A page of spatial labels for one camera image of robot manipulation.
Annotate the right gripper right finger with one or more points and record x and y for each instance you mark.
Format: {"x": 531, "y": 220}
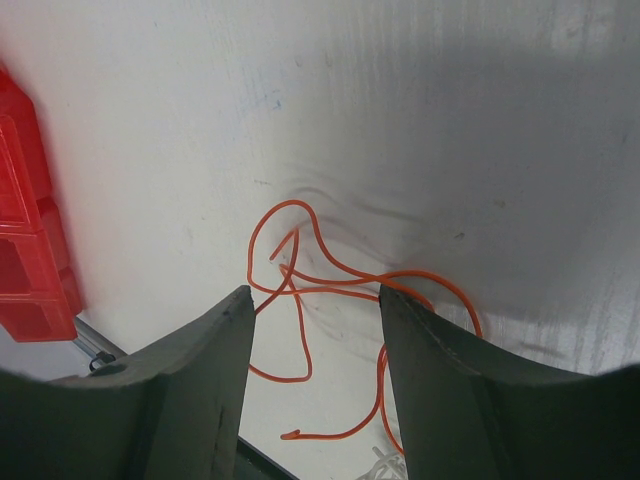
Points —
{"x": 468, "y": 409}

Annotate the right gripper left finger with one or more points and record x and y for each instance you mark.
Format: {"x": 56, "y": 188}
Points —
{"x": 168, "y": 411}

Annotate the red plastic divided tray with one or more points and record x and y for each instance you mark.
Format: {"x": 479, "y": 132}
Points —
{"x": 40, "y": 297}

